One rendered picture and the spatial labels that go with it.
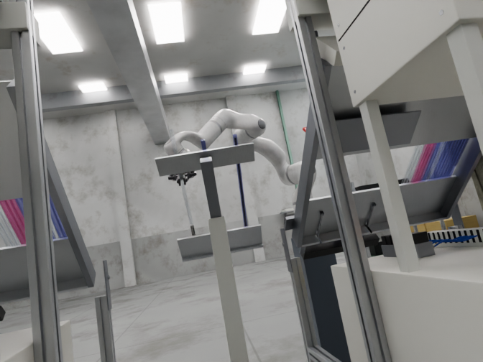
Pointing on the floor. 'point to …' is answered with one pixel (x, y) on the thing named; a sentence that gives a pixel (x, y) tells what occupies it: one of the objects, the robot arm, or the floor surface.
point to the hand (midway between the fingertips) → (182, 179)
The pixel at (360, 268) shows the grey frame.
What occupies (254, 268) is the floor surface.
